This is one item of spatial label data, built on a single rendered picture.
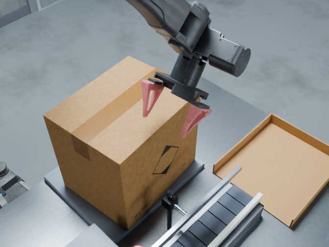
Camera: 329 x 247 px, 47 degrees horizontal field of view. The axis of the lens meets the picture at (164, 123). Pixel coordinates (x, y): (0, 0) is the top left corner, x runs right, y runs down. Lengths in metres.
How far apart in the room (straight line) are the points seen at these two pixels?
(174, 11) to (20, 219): 0.71
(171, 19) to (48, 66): 2.45
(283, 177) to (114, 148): 0.55
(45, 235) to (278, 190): 0.64
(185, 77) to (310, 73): 2.35
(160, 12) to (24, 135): 1.99
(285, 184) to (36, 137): 1.71
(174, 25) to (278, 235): 0.63
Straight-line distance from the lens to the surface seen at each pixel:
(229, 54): 0.69
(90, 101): 0.92
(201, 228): 0.97
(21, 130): 2.56
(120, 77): 0.98
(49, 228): 1.06
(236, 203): 1.02
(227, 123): 1.28
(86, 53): 3.11
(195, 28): 0.67
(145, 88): 0.76
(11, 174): 1.95
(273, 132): 1.27
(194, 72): 0.73
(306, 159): 1.23
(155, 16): 0.62
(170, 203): 0.89
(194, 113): 0.71
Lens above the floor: 1.72
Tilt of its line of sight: 45 degrees down
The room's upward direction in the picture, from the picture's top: straight up
